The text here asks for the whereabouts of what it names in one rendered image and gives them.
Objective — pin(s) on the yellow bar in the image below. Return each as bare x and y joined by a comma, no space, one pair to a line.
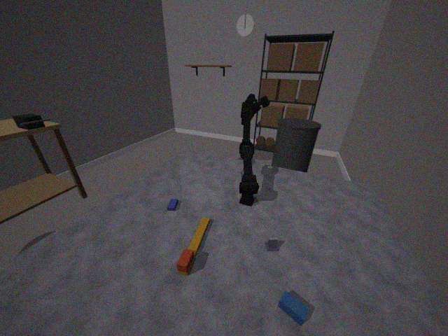
188,255

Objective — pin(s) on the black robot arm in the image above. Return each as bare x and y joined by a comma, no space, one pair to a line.
248,185

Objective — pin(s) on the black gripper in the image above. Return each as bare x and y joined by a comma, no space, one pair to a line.
257,105

